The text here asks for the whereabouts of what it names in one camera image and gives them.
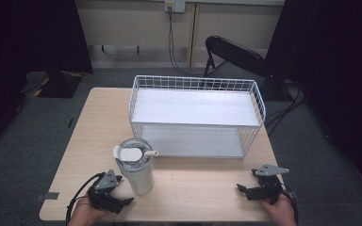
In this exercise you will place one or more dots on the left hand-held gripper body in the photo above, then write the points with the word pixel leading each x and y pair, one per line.
pixel 104 192

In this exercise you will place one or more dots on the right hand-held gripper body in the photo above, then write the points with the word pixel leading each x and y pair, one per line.
pixel 268 185

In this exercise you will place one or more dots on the white tumbler cup with straw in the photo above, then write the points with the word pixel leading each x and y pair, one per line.
pixel 136 166

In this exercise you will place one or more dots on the person's right hand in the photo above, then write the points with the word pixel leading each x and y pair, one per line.
pixel 281 211

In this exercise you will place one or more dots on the person's left hand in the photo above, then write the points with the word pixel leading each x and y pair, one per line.
pixel 82 213

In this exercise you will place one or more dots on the grey floor tape strip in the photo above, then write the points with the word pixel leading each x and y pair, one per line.
pixel 47 196

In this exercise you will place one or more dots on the small black floor tape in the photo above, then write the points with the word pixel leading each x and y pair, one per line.
pixel 70 122

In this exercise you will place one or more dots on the black stand base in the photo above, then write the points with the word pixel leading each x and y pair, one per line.
pixel 55 83

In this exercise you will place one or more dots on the black folding chair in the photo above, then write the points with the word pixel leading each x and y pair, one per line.
pixel 235 55

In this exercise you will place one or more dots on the dark curtain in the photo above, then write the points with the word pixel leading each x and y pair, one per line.
pixel 336 62
pixel 25 47

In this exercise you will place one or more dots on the white wall socket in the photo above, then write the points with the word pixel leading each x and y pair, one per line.
pixel 175 5

